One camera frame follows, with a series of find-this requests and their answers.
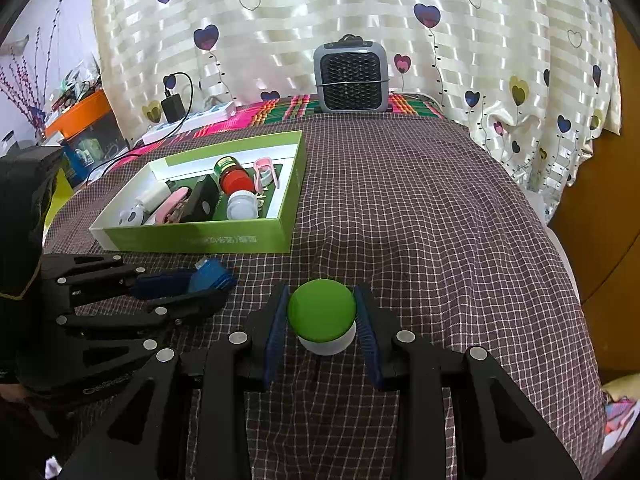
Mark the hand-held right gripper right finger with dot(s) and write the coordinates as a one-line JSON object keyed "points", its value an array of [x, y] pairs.
{"points": [[367, 330]]}

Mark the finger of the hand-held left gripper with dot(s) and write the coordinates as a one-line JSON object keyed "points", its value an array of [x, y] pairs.
{"points": [[190, 305], [165, 284]]}

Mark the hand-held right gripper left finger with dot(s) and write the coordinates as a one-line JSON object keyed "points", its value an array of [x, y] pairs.
{"points": [[274, 332]]}

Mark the small blue box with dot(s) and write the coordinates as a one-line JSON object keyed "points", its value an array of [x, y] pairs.
{"points": [[215, 275]]}

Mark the green-lidded white jar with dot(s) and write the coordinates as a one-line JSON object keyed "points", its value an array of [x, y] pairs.
{"points": [[320, 310]]}

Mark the green and white cardboard box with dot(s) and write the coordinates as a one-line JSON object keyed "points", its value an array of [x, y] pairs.
{"points": [[225, 240]]}

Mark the white round panda gadget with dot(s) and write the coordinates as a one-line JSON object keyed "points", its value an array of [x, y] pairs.
{"points": [[132, 216]]}

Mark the pink clip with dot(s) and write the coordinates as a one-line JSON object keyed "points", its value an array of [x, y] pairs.
{"points": [[172, 205]]}

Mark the black rectangular device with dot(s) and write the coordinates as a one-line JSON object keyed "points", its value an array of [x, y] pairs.
{"points": [[200, 205]]}

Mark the white charger plug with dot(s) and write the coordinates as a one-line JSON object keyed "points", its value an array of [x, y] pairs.
{"points": [[152, 197]]}

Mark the small white jar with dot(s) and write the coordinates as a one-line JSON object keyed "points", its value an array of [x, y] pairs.
{"points": [[242, 205]]}

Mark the red-lidded sauce jar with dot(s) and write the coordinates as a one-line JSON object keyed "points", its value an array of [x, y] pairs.
{"points": [[235, 180]]}

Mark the pink eyelash curler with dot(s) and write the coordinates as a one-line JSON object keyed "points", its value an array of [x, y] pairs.
{"points": [[262, 167]]}

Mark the green and yellow box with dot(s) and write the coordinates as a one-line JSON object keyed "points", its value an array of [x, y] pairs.
{"points": [[64, 185]]}

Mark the purple flower branches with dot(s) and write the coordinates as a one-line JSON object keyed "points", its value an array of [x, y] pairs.
{"points": [[36, 112]]}

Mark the brown checked blanket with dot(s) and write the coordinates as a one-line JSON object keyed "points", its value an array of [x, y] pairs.
{"points": [[450, 260]]}

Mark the orange-lidded storage bin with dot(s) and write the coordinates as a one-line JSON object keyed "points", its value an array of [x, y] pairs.
{"points": [[80, 110]]}

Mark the clutter of small items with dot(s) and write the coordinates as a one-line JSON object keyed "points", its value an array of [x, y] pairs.
{"points": [[75, 87]]}

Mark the black power adapter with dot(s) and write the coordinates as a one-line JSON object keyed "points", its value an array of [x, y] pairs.
{"points": [[172, 107]]}

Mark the white power strip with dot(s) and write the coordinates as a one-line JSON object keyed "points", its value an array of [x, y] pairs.
{"points": [[210, 111]]}

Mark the colourful striped mat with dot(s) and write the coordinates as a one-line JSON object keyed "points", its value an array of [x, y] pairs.
{"points": [[280, 110]]}

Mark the grey fan heater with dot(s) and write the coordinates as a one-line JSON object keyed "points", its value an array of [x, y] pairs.
{"points": [[350, 75]]}

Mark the colourful cloth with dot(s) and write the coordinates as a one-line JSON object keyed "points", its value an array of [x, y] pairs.
{"points": [[617, 415]]}

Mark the wooden wardrobe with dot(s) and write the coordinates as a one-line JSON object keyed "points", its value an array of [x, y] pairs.
{"points": [[610, 210]]}

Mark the heart-print striped curtain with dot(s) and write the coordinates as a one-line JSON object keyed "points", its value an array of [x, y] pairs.
{"points": [[350, 0]]}

